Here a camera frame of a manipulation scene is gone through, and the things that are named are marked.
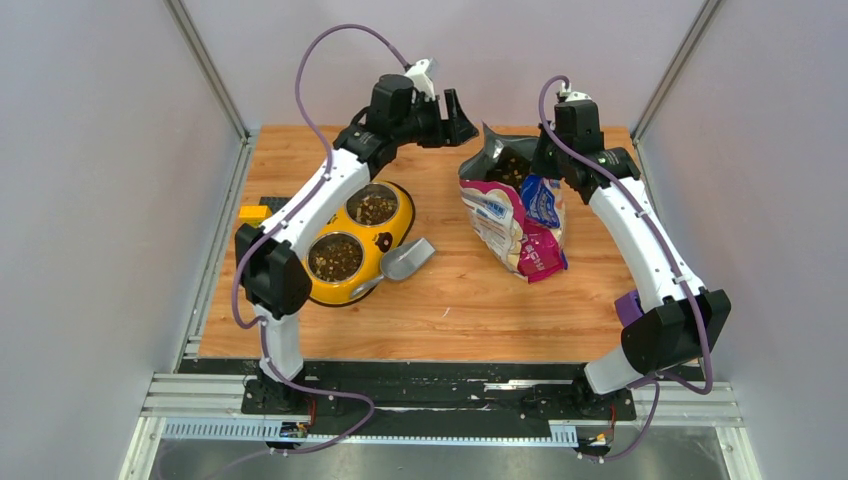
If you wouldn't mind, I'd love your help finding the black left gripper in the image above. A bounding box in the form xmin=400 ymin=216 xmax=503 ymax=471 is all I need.
xmin=392 ymin=89 xmax=479 ymax=149

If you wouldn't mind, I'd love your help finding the colourful pet food bag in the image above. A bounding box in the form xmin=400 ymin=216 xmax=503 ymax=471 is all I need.
xmin=458 ymin=125 xmax=569 ymax=284

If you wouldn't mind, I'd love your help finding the silver metal scoop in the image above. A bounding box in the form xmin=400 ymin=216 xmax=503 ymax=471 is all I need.
xmin=350 ymin=238 xmax=436 ymax=299

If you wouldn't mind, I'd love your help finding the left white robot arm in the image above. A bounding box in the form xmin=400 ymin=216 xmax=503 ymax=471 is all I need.
xmin=233 ymin=74 xmax=479 ymax=413

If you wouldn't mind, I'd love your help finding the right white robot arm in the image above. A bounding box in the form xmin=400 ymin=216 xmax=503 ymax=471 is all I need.
xmin=533 ymin=92 xmax=731 ymax=418

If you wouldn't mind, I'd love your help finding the yellow double pet bowl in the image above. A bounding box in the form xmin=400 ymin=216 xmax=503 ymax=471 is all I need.
xmin=303 ymin=181 xmax=416 ymax=307

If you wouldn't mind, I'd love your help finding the brown pet food kibble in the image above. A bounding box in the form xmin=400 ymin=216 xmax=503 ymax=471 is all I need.
xmin=307 ymin=185 xmax=399 ymax=283

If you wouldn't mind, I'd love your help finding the purple object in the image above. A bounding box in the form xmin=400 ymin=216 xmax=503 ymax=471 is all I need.
xmin=614 ymin=290 xmax=644 ymax=328

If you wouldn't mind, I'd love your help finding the dark grey toy baseplate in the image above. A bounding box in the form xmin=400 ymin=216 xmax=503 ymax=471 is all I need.
xmin=259 ymin=196 xmax=291 ymax=214

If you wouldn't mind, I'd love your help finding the yellow toy brick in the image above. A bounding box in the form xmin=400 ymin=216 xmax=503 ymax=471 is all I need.
xmin=238 ymin=205 xmax=273 ymax=228

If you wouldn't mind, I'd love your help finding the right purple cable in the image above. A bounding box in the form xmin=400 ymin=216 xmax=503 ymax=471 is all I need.
xmin=536 ymin=74 xmax=715 ymax=464

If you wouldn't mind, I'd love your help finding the purple cable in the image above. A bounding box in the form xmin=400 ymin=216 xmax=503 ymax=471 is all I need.
xmin=536 ymin=74 xmax=715 ymax=464
xmin=230 ymin=23 xmax=376 ymax=458

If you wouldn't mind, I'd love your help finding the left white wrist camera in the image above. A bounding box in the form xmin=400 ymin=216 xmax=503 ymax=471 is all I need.
xmin=404 ymin=58 xmax=438 ymax=102

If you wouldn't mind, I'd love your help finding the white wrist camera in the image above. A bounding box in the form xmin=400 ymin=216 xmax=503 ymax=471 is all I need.
xmin=557 ymin=90 xmax=592 ymax=103
xmin=404 ymin=58 xmax=438 ymax=102

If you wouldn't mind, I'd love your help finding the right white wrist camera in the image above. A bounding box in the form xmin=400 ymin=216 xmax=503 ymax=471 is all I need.
xmin=557 ymin=90 xmax=592 ymax=103

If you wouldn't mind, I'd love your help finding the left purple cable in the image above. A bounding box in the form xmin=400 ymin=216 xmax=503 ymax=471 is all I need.
xmin=230 ymin=23 xmax=376 ymax=458

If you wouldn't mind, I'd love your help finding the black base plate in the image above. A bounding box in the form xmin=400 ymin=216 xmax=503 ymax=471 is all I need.
xmin=177 ymin=358 xmax=705 ymax=440

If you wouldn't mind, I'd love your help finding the white slotted cable duct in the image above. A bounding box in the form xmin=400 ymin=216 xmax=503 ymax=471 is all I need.
xmin=160 ymin=418 xmax=579 ymax=448

